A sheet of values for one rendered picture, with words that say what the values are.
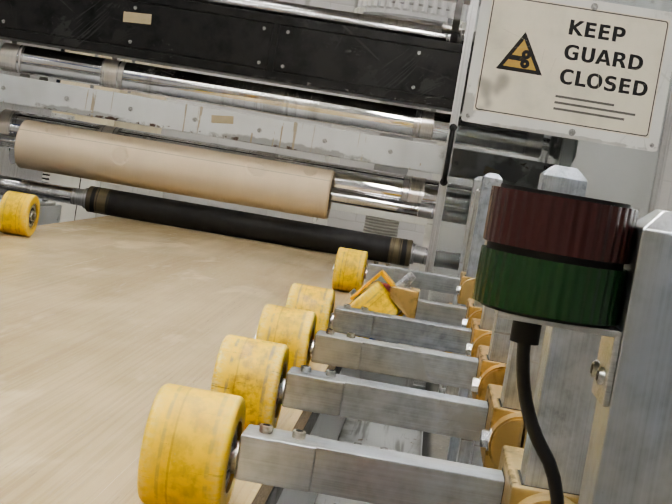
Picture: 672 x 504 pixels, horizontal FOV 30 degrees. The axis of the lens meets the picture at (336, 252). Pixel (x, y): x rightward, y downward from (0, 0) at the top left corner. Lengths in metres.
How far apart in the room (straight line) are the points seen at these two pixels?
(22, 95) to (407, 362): 2.07
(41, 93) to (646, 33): 1.48
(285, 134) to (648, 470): 2.61
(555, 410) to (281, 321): 0.58
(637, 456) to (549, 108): 2.55
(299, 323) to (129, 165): 1.89
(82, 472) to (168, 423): 0.12
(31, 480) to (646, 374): 0.48
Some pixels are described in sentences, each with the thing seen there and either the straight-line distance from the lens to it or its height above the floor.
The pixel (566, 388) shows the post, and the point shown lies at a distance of 0.77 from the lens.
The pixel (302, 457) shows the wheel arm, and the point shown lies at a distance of 0.82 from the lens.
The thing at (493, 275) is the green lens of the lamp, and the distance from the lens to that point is 0.50.
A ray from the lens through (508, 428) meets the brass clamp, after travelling 0.99.
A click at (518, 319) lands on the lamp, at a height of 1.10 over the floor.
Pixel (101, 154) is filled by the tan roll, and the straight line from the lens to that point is 3.17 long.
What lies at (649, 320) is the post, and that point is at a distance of 0.51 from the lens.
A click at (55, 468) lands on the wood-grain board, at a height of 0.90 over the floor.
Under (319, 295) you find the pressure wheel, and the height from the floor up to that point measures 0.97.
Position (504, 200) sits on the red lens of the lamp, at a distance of 0.50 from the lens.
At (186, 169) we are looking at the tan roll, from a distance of 3.12.
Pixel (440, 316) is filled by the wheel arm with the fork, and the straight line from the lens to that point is 1.81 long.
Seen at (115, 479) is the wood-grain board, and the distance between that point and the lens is 0.90.
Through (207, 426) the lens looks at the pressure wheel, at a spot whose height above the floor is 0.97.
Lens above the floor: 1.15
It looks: 4 degrees down
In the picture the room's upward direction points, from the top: 9 degrees clockwise
